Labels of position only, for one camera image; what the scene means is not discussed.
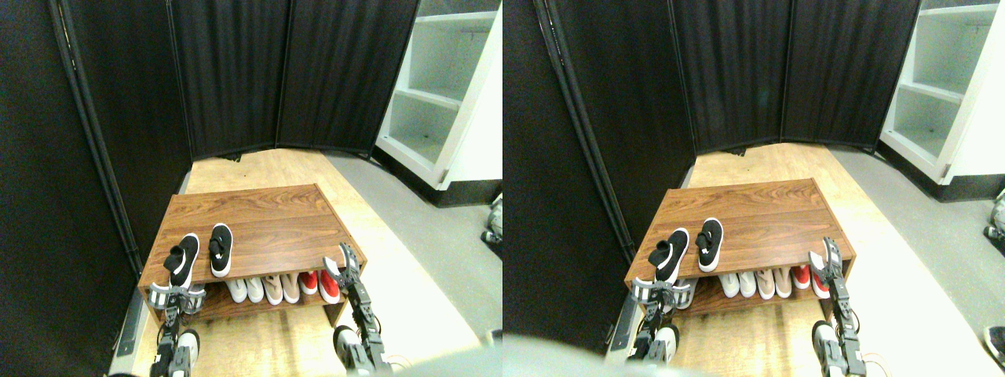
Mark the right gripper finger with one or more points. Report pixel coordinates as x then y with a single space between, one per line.
832 252
350 258
817 263
333 269

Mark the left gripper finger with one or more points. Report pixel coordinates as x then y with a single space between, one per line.
645 293
195 298
161 299
682 292

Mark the black shoe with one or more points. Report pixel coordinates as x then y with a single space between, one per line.
183 261
670 255
221 250
710 243

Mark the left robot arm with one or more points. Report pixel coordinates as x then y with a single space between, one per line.
652 342
167 349

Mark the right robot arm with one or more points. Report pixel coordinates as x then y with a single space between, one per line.
369 326
848 330

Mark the beige shoe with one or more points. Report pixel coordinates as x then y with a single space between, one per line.
783 283
272 290
290 289
765 285

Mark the dark curtain stand foot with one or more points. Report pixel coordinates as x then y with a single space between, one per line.
620 334
126 338

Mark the white shoe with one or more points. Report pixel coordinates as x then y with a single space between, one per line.
747 284
730 286
255 290
237 292

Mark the brown shoe rack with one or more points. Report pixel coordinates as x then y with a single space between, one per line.
267 228
761 220

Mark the grey and black object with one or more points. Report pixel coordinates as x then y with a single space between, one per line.
997 224
495 224

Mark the black curtain stand pole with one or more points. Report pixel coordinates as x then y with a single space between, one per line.
96 129
585 129

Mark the white shelf unit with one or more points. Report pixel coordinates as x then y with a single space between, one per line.
471 118
981 118

